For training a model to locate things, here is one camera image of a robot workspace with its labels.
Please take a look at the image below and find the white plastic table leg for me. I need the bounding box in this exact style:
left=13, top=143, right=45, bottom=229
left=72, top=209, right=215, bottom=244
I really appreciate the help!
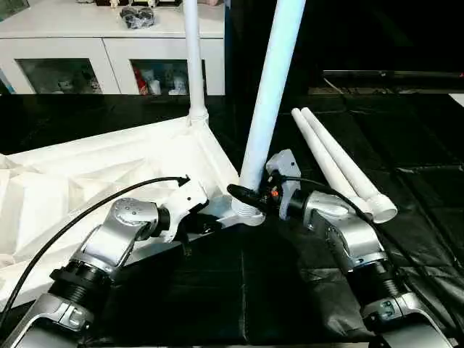
left=290, top=107, right=375, bottom=215
left=237, top=0, right=308, bottom=215
left=300, top=107, right=399, bottom=224
left=182, top=0, right=210, bottom=127

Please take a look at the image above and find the white plastic table top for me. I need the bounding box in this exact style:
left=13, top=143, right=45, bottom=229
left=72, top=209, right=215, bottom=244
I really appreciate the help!
left=0, top=112, right=268, bottom=306

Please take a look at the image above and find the black work mat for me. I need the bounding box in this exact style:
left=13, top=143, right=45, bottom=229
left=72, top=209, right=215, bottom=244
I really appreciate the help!
left=0, top=93, right=464, bottom=345

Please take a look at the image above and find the red white package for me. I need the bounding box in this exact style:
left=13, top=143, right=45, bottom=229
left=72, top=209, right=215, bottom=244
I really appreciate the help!
left=133, top=67, right=146, bottom=94

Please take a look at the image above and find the dark blue black cabinet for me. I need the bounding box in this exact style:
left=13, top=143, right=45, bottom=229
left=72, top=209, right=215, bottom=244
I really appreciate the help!
left=223, top=0, right=324, bottom=96

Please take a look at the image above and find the black television screen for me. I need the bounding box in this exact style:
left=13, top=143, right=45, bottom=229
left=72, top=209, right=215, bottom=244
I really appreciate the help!
left=320, top=0, right=464, bottom=81

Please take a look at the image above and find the black grey bundle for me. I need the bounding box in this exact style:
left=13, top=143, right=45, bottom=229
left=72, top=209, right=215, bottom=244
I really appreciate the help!
left=119, top=4, right=157, bottom=30

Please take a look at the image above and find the white glass-door cabinet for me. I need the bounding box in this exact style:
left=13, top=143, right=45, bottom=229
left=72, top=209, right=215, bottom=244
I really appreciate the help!
left=0, top=0, right=226, bottom=96

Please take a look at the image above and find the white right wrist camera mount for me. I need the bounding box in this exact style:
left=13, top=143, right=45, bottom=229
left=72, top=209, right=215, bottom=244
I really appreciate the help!
left=265, top=148, right=302, bottom=221

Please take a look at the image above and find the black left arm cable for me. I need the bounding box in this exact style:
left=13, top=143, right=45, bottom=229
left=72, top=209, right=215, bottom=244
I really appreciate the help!
left=0, top=174, right=192, bottom=317

